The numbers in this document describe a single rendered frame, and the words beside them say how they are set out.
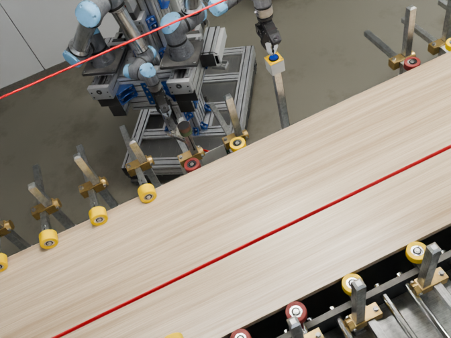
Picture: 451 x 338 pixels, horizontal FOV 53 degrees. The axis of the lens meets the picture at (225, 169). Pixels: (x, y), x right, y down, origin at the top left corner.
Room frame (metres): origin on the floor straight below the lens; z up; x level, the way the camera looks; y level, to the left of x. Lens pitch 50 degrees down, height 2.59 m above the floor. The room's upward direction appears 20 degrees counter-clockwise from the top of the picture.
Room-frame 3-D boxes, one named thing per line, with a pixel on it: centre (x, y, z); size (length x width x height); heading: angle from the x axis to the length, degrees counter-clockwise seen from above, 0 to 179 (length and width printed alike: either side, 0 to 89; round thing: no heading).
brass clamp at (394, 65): (1.75, -1.10, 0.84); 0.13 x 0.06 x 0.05; 97
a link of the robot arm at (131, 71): (2.08, 0.27, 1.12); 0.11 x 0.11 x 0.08; 48
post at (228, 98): (1.63, -0.13, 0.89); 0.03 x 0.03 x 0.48; 7
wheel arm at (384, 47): (1.84, -1.07, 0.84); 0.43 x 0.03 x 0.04; 7
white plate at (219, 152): (1.63, 0.09, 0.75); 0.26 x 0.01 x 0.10; 97
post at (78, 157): (1.54, 0.62, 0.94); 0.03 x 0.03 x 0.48; 7
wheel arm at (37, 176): (1.57, 0.91, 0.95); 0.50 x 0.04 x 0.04; 7
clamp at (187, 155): (1.60, 0.14, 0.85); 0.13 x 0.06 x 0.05; 97
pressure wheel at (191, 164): (1.50, 0.15, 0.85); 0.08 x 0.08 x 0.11
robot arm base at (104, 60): (2.40, 0.46, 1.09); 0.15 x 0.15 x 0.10
